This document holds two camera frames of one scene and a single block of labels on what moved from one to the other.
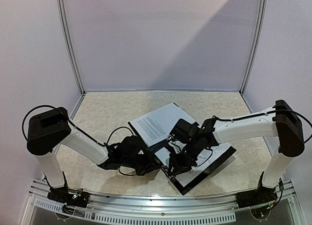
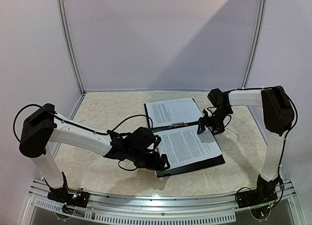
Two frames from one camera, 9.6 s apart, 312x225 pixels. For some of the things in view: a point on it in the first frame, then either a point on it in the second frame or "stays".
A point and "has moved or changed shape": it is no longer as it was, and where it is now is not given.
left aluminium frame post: [62, 8] stays
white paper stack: [209, 155] has moved or changed shape
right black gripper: [179, 162] to [208, 122]
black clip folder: [203, 175] to [174, 125]
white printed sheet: [155, 127] has moved or changed shape
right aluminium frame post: [263, 2] stays
